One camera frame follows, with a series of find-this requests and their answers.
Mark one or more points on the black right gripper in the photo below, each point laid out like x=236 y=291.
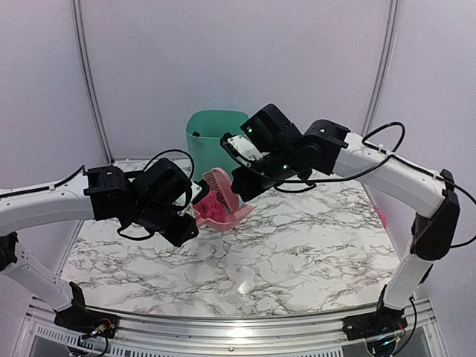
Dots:
x=246 y=190

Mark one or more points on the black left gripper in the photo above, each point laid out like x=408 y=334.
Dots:
x=181 y=236

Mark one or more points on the pink plastic hand brush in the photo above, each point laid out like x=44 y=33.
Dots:
x=220 y=182

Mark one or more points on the magenta paper sheet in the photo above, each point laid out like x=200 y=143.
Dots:
x=210 y=208

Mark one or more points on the pink plastic dustpan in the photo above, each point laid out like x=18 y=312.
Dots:
x=232 y=219

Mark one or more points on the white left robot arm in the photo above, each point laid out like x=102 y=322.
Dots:
x=145 y=202

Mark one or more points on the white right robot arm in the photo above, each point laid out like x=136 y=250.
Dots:
x=271 y=152

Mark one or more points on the green plastic waste bin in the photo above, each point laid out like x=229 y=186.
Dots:
x=206 y=150

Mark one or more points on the pink scrap at table edge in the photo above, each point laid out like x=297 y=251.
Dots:
x=381 y=216

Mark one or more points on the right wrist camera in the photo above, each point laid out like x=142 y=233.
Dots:
x=241 y=148

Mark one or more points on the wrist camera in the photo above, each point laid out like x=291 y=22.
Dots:
x=199 y=190
x=241 y=148

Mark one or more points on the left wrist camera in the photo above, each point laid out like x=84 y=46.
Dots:
x=199 y=190

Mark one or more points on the aluminium front table rail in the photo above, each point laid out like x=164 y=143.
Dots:
x=317 y=334

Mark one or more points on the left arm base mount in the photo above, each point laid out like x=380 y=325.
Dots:
x=87 y=322

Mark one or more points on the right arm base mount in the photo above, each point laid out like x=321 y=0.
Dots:
x=372 y=324

